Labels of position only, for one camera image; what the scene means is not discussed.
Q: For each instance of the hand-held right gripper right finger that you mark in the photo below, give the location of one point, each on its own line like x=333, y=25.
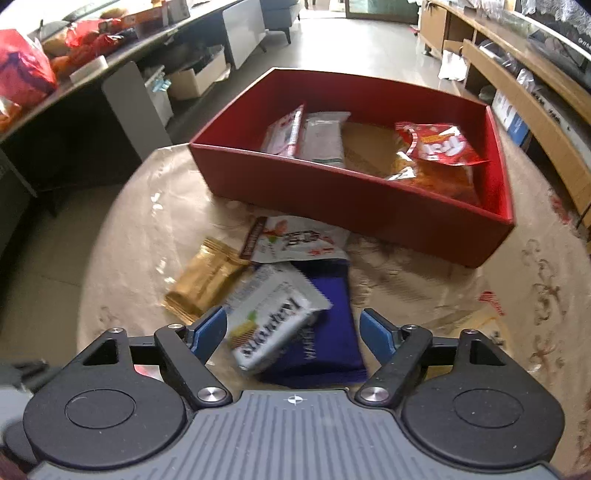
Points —
x=376, y=333

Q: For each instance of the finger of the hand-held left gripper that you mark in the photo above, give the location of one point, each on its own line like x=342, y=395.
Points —
x=30, y=376

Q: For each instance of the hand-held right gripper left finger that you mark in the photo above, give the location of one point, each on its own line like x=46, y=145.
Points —
x=210, y=332

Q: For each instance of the dark blue snack packet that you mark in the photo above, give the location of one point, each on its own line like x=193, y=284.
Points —
x=334, y=341

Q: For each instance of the gold snack packet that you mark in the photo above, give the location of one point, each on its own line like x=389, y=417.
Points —
x=205, y=279

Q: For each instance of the silver wafer packet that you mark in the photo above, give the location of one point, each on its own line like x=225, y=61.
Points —
x=272, y=323

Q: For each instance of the clear rice cake packet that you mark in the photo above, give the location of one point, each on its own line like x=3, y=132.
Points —
x=491, y=318

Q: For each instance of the white brown-striped meat packet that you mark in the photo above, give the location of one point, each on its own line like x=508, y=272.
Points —
x=300, y=240

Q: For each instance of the red cardboard box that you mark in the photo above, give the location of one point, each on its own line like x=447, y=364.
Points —
x=323, y=194

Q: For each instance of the clear yellow snack bag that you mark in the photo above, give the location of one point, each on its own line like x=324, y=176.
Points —
x=438, y=180

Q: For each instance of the red snack bag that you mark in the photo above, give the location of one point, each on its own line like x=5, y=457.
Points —
x=438, y=143

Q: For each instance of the long silver snack packet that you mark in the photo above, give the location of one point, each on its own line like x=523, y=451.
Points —
x=325, y=138

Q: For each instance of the white red label packet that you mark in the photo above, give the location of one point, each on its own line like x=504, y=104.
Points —
x=281, y=134

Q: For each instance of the long dark desk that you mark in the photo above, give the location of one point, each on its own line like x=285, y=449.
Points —
x=83, y=110

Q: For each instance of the open white storage box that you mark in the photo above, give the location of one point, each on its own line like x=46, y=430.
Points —
x=196, y=76

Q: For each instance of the silver bag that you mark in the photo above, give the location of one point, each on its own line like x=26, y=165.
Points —
x=452, y=64

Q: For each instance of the wooden television cabinet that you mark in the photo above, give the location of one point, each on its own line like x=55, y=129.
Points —
x=531, y=92

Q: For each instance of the white flat box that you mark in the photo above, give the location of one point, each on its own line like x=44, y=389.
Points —
x=87, y=67

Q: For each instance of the orange box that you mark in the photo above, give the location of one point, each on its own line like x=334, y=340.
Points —
x=143, y=16

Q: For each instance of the small red plastic bag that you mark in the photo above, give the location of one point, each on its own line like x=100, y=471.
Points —
x=81, y=34

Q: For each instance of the grey sofa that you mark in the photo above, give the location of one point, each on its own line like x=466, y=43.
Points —
x=281, y=14

